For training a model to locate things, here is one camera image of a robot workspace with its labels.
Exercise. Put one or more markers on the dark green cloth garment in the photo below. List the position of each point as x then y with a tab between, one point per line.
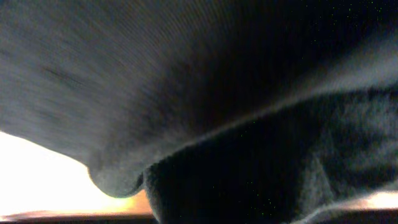
239	111

